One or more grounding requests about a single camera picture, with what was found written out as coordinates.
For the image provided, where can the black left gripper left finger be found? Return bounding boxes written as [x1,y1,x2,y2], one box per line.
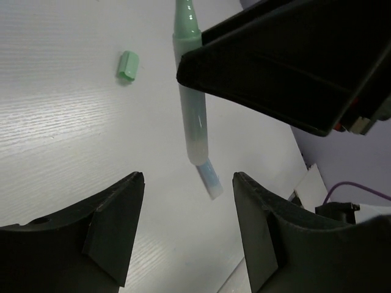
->
[1,172,145,292]

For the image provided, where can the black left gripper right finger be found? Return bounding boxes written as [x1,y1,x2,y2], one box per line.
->
[233,172,390,292]

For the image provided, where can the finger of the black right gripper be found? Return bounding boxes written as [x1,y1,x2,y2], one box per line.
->
[177,0,390,137]

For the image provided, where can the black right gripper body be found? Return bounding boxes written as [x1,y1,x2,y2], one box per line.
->
[334,90,390,136]

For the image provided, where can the blue highlighter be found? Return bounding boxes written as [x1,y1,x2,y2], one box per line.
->
[196,159,224,200]

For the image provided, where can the green highlighter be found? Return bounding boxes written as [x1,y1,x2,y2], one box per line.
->
[173,0,208,166]

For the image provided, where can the green highlighter cap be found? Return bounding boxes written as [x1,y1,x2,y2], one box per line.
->
[117,51,140,82]

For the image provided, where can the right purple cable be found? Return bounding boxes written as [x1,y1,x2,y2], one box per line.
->
[322,181,391,206]

